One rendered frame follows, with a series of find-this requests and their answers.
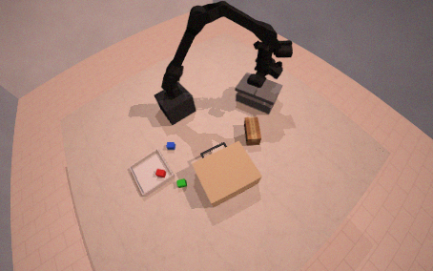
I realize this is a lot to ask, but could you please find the small blue block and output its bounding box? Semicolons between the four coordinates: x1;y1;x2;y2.
166;142;175;150

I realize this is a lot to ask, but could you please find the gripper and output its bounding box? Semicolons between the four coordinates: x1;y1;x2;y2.
247;58;276;88

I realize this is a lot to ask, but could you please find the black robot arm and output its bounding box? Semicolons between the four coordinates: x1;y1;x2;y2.
161;1;293;100

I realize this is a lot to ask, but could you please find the red block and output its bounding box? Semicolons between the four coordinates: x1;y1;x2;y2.
155;169;166;177

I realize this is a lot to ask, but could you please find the small green block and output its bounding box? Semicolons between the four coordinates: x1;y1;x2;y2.
176;178;187;188

